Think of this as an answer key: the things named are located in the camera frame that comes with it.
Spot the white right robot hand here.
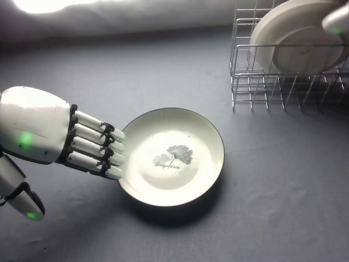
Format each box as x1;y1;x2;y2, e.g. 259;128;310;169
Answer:
321;2;349;38

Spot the chrome wire dish rack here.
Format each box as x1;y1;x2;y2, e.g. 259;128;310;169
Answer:
228;0;349;113

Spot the white leaf print plate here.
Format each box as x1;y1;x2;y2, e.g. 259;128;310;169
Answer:
116;108;226;209
249;0;349;75

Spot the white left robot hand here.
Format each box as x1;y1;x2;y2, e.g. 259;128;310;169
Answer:
0;86;127;222

